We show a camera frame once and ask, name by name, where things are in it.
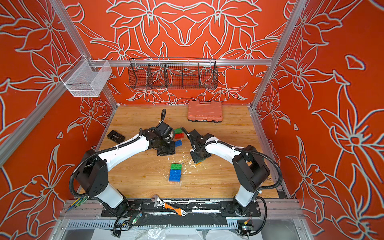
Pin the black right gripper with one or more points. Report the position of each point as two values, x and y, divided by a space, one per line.
195 157

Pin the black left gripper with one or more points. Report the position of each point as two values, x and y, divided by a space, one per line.
172 151

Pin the blue lego brick back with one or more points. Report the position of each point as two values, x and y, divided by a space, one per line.
178 143

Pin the blue lego brick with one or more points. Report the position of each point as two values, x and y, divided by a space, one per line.
174 172
178 143
175 178

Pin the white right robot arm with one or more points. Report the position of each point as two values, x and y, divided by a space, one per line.
250 167

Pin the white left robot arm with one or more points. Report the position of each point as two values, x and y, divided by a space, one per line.
91 176

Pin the red lego brick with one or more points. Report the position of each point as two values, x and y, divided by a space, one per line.
179 136

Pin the dark green lego brick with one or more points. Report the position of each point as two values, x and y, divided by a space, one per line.
178 131

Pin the salmon red tool case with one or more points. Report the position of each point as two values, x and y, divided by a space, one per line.
200 111

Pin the hex key set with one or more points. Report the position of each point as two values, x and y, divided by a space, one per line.
77 203

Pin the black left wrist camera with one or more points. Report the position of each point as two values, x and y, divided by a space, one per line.
164 129

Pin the orange handled adjustable wrench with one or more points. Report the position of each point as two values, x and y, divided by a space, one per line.
161 204

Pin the black wire wall basket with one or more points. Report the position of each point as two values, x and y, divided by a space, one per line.
173 74

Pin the clear plastic wall bin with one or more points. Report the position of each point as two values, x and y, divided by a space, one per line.
84 80

